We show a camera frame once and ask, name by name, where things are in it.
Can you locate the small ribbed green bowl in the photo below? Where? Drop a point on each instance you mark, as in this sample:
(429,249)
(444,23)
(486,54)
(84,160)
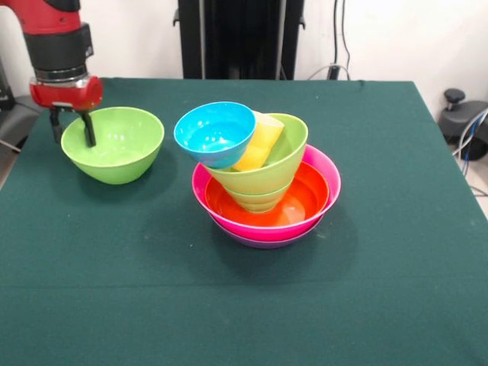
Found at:
(257,202)

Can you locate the orange bowl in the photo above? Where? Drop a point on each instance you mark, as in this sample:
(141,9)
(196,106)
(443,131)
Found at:
(305,198)

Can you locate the medium green bowl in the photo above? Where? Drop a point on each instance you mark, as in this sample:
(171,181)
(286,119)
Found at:
(274,171)

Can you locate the purple bowl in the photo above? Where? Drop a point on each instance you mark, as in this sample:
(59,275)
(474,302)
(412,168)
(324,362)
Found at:
(270,244)

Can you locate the small blue bowl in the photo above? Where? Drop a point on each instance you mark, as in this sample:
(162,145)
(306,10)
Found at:
(213,133)

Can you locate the black chair with round knob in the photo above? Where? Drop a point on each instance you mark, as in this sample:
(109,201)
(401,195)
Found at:
(457,122)

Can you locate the black plug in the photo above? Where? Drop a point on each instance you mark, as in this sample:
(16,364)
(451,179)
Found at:
(334,71)

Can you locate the dark green tablecloth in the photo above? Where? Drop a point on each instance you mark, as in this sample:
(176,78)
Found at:
(244,305)

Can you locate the yellow cup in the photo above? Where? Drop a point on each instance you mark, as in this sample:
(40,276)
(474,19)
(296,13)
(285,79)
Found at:
(263,145)

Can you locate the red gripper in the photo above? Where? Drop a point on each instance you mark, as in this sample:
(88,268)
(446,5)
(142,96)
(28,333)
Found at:
(65,93)

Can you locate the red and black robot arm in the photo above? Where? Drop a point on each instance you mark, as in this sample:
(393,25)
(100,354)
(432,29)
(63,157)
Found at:
(49,38)

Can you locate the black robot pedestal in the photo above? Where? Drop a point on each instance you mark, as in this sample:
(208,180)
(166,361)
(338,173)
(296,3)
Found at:
(244,38)

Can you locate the pink bowl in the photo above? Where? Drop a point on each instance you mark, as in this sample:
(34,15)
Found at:
(331,179)

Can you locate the black office chair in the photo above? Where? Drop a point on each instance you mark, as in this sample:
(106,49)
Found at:
(15,118)

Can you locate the large green bowl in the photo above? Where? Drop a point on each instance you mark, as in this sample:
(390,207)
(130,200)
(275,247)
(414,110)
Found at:
(122,152)

